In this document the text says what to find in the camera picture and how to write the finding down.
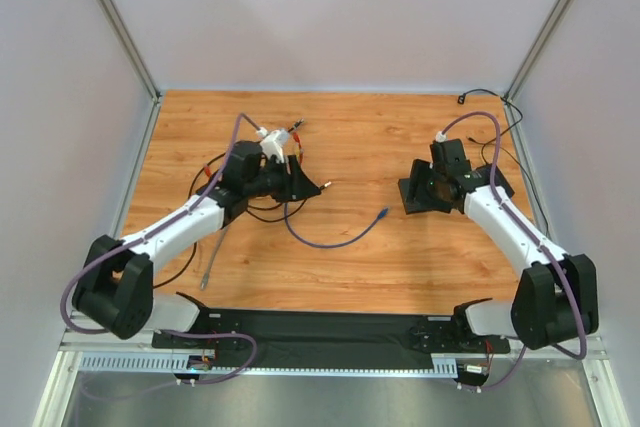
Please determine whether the long black cable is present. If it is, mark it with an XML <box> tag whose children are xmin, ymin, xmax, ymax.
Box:
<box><xmin>152</xmin><ymin>118</ymin><xmax>306</xmax><ymax>289</ymax></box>

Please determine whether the black power adapter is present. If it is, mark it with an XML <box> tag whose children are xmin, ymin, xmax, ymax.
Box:
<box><xmin>475</xmin><ymin>164</ymin><xmax>515</xmax><ymax>199</ymax></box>

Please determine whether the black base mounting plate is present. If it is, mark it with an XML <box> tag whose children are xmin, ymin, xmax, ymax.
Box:
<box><xmin>151</xmin><ymin>307</ymin><xmax>512</xmax><ymax>354</ymax></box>

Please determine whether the red ethernet cable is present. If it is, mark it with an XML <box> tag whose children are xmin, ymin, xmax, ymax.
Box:
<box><xmin>203</xmin><ymin>129</ymin><xmax>305</xmax><ymax>178</ymax></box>

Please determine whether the black network switch box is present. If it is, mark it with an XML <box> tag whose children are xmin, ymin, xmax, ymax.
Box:
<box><xmin>398</xmin><ymin>178</ymin><xmax>452</xmax><ymax>215</ymax></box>

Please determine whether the short black looped cable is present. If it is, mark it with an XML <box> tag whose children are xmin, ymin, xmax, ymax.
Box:
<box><xmin>244</xmin><ymin>181</ymin><xmax>334</xmax><ymax>223</ymax></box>

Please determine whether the slotted grey cable duct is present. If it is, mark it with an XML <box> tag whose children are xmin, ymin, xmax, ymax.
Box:
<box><xmin>79</xmin><ymin>352</ymin><xmax>459</xmax><ymax>376</ymax></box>

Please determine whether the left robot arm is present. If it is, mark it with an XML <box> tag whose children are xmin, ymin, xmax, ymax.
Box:
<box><xmin>71</xmin><ymin>141</ymin><xmax>322</xmax><ymax>340</ymax></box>

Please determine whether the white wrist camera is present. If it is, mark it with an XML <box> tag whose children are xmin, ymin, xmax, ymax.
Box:
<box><xmin>256</xmin><ymin>127</ymin><xmax>290</xmax><ymax>163</ymax></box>
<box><xmin>435</xmin><ymin>132</ymin><xmax>448</xmax><ymax>143</ymax></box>

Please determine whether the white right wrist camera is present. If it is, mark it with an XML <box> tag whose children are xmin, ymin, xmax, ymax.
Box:
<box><xmin>435</xmin><ymin>132</ymin><xmax>448</xmax><ymax>143</ymax></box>

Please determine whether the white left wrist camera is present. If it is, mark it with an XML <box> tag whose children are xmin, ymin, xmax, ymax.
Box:
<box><xmin>256</xmin><ymin>127</ymin><xmax>290</xmax><ymax>163</ymax></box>

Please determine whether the aluminium front rail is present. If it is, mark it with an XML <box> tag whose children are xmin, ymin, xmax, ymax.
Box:
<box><xmin>58</xmin><ymin>329</ymin><xmax>608</xmax><ymax>360</ymax></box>

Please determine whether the grey ethernet cable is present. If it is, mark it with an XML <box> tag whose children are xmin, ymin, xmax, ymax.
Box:
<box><xmin>199</xmin><ymin>226</ymin><xmax>229</xmax><ymax>291</ymax></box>

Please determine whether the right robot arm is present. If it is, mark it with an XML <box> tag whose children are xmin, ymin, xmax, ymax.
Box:
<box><xmin>398</xmin><ymin>139</ymin><xmax>599</xmax><ymax>350</ymax></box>

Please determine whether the thin black power cord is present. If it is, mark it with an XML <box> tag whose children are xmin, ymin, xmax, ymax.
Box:
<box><xmin>456</xmin><ymin>88</ymin><xmax>525</xmax><ymax>165</ymax></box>

